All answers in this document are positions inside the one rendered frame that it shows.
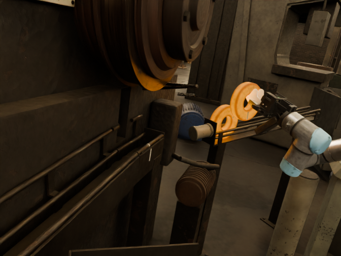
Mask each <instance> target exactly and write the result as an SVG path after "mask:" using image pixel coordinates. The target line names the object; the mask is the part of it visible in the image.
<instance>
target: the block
mask: <svg viewBox="0 0 341 256"><path fill-rule="evenodd" d="M182 108H183V105H182V103H180V102H175V101H171V100H167V99H162V98H160V99H157V100H154V101H153V103H152V109H151V116H150V124H149V129H153V130H157V131H161V132H164V145H163V151H162V158H161V161H160V165H163V166H168V165H169V164H170V163H171V162H172V161H173V160H174V158H172V153H175V150H176V144H177V138H178V132H179V126H180V120H181V114H182Z"/></svg>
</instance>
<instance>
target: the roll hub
mask: <svg viewBox="0 0 341 256"><path fill-rule="evenodd" d="M213 8H214V2H213V0H163V11H162V28H163V38H164V43H165V47H166V50H167V52H168V54H169V55H170V57H171V58H173V59H178V60H183V61H188V62H192V61H194V60H195V59H196V58H197V57H198V55H199V54H200V52H201V50H202V48H203V44H202V41H203V38H204V37H207V34H208V31H209V27H210V23H211V18H212V13H213ZM185 11H189V12H190V19H189V22H185V21H184V13H185ZM190 50H194V57H193V59H189V52H190Z"/></svg>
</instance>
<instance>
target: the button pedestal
mask: <svg viewBox="0 0 341 256"><path fill-rule="evenodd" d="M329 164H330V166H331V169H332V171H333V173H332V176H331V179H330V182H329V185H328V188H327V191H326V194H325V196H324V199H323V202H322V205H321V208H320V211H319V213H318V216H317V219H316V222H315V225H314V228H313V230H312V233H311V236H310V239H309V242H308V245H307V247H306V250H305V253H304V255H302V254H299V253H296V252H295V253H294V256H326V255H327V252H328V250H329V247H330V245H331V242H332V239H333V236H334V234H335V231H336V228H337V226H338V223H339V221H340V218H341V161H337V162H331V163H329Z"/></svg>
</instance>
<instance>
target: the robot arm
mask: <svg viewBox="0 0 341 256"><path fill-rule="evenodd" d="M278 95H281V94H280V93H278V92H276V94H275V95H273V94H272V93H270V92H265V93H264V90H263V89H260V90H257V89H254V90H253V91H252V92H251V93H250V95H248V96H247V97H246V99H247V101H248V104H249V105H250V106H251V107H252V108H253V109H254V110H256V111H257V112H258V113H260V114H261V115H263V116H265V117H268V119H270V120H268V121H267V122H265V123H264V124H262V125H260V126H259V127H257V128H256V129H255V130H254V131H255V133H256V135H264V134H266V133H267V132H268V131H270V130H271V129H273V128H275V127H276V126H277V125H279V126H280V127H281V128H282V129H283V130H284V131H286V132H287V133H288V134H289V135H291V136H292V137H293V138H294V139H295V140H294V141H293V143H292V144H291V146H290V148H289V149H288V151H287V153H286V154H285V156H284V157H283V159H282V161H281V163H280V168H281V170H282V171H283V172H284V173H285V174H287V175H289V176H291V177H297V176H299V175H300V174H301V173H302V171H303V169H304V168H308V167H311V166H315V165H319V164H325V163H331V162H337V161H341V139H337V140H332V138H331V136H330V135H328V134H327V133H326V132H325V131H324V130H322V129H321V128H319V127H317V126H316V125H314V124H313V123H311V122H310V121H309V120H307V119H306V118H304V117H303V116H301V115H300V114H298V113H297V112H295V111H296V109H297V106H295V105H294V104H292V103H291V102H289V101H288V100H287V98H286V97H284V96H283V95H281V96H282V97H283V98H280V97H278Z"/></svg>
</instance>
